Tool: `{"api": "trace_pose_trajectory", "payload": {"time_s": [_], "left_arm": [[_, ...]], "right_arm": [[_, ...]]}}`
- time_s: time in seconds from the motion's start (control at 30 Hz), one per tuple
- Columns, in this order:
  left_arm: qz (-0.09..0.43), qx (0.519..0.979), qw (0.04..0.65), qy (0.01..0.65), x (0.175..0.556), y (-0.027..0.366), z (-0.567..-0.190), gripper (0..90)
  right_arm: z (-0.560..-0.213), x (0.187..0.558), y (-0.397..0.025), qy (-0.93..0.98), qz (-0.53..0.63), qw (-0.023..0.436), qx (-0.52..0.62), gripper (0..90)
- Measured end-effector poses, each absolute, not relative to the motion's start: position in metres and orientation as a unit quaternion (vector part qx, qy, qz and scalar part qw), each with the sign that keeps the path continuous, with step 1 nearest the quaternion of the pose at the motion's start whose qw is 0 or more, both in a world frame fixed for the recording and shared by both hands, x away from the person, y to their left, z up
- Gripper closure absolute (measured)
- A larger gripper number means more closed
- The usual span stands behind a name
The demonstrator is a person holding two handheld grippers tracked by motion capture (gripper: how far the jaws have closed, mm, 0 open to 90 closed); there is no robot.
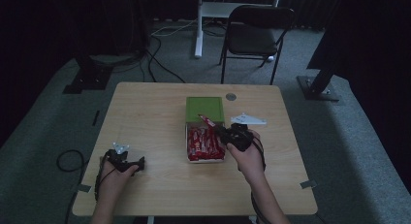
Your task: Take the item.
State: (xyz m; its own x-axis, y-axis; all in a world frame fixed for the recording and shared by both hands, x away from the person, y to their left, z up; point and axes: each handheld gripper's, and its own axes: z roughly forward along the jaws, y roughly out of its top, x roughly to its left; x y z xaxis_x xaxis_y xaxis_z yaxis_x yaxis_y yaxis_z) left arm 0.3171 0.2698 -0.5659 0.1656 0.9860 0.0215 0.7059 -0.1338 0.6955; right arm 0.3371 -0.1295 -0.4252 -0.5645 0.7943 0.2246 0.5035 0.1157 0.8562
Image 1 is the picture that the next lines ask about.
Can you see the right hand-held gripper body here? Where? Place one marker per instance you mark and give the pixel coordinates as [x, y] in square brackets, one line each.
[239, 138]

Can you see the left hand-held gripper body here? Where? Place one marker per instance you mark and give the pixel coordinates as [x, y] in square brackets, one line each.
[120, 159]

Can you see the pile of red snacks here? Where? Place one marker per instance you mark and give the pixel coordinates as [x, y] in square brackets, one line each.
[205, 144]

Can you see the red snack packet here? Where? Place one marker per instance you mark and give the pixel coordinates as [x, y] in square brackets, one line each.
[207, 120]

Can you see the white cardboard box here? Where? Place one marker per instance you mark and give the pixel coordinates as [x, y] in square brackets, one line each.
[190, 161]

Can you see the person's left hand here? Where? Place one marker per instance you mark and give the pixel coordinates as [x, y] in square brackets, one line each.
[116, 180]

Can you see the person's right hand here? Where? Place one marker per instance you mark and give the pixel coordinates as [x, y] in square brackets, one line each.
[248, 161]

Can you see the green box lid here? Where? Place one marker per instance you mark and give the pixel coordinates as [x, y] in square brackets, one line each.
[204, 109]

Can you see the grey round table grommet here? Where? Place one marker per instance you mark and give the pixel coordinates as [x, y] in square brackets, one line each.
[231, 96]

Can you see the grey tape piece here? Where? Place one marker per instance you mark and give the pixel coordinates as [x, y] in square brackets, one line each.
[84, 188]
[308, 184]

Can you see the black stand base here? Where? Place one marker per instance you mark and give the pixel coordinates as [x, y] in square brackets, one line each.
[88, 77]

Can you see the black folding chair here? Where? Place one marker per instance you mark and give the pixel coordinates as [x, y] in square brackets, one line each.
[255, 36]

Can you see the metal stand with base plate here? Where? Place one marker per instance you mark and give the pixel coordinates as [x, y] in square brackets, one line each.
[320, 85]

